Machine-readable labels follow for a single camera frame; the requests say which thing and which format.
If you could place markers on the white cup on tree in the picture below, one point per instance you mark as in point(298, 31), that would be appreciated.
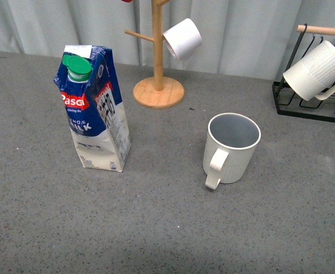
point(182, 39)

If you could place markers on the blue white milk carton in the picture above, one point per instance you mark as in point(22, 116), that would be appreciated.
point(90, 91)

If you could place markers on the cream ribbed mug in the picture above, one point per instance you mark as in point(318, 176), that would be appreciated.
point(231, 141)

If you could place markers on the wooden mug tree stand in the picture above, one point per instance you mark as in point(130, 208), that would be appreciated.
point(157, 91)

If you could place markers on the black wire mug rack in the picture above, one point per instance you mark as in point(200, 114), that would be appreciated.
point(287, 101)

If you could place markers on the cream mug on rack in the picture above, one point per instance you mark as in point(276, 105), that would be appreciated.
point(313, 76)

